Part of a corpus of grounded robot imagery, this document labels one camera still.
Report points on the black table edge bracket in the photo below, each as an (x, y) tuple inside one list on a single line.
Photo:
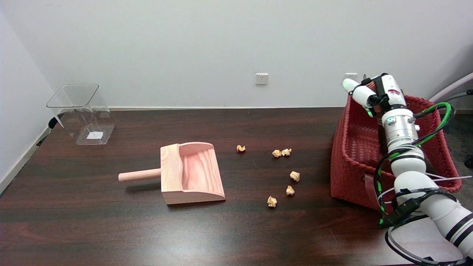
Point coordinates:
[(51, 125)]

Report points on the crumpled yellow paper ball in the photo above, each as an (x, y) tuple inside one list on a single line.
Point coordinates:
[(272, 201), (286, 152), (241, 148), (276, 153), (290, 190), (295, 176)]

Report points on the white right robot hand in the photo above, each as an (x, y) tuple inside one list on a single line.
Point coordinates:
[(384, 94)]

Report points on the small brown straw broom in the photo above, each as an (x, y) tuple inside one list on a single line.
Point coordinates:
[(377, 107)]

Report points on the white wall socket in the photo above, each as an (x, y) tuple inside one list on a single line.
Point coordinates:
[(261, 79), (351, 76)]

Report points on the clear plastic bin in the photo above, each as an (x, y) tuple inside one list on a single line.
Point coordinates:
[(83, 111)]

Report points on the wooden dustpan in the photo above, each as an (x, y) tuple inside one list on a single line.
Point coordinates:
[(192, 173)]

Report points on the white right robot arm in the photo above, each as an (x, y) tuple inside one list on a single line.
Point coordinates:
[(410, 162)]

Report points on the white background tube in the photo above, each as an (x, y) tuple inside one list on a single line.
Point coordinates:
[(452, 87)]

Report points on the red-brown woven basket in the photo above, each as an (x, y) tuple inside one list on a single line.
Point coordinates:
[(354, 155)]

